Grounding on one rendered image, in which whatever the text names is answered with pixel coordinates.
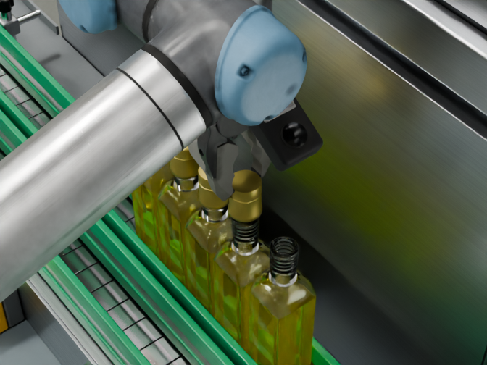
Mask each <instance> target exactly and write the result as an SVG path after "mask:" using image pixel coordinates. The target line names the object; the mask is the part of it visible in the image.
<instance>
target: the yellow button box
mask: <svg viewBox="0 0 487 365"><path fill-rule="evenodd" d="M24 318H25V317H24V314H23V310H22V305H21V302H20V297H19V293H18V290H17V289H16V291H14V292H13V293H12V294H11V295H9V296H8V297H7V298H5V299H4V300H3V301H2V302H1V303H0V333H1V332H3V331H4V330H7V329H8V325H9V326H10V327H12V326H14V325H15V324H17V323H19V322H21V321H22V320H23V319H24Z"/></svg>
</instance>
